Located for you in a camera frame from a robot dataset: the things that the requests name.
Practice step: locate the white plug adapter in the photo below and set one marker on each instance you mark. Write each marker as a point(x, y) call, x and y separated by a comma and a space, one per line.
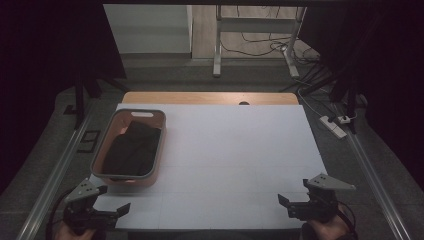
point(345, 119)

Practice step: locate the grey metal floor rail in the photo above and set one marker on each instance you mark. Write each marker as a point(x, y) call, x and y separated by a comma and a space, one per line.
point(56, 176)
point(376, 186)

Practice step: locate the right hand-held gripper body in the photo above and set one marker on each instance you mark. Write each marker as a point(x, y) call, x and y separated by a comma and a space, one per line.
point(316, 208)

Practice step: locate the wooden table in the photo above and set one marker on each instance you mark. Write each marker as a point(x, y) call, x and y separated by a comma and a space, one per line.
point(200, 98)

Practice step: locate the pink basket with grey rim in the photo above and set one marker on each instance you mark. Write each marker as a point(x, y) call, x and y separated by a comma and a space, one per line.
point(117, 124)

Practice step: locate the black cloth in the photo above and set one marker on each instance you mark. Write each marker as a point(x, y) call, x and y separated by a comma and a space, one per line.
point(133, 150)

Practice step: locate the person's right hand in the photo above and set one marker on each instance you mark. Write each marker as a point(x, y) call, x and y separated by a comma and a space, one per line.
point(328, 230)

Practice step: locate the black floor frame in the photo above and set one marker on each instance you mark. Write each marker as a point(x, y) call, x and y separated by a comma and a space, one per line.
point(89, 141)

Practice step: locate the white cabinet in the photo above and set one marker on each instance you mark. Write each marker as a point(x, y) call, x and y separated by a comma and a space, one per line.
point(150, 30)

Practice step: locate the white power strip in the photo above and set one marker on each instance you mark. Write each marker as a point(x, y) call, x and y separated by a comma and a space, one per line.
point(332, 127)

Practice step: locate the grey metal desk frame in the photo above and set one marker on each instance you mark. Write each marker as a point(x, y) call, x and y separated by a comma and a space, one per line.
point(217, 50)

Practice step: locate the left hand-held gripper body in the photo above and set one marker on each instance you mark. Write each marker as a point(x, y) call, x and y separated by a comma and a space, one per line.
point(81, 213)

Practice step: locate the black stand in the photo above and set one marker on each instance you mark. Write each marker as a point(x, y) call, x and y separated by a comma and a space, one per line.
point(79, 100)
point(350, 96)

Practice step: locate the person's left hand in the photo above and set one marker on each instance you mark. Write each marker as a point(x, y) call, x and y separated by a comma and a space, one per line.
point(71, 235)

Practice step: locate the white board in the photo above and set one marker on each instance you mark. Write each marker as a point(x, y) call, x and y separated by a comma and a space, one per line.
point(233, 150)

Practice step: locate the dark curtain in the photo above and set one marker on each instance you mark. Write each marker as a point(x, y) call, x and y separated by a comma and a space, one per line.
point(390, 66)
point(40, 66)

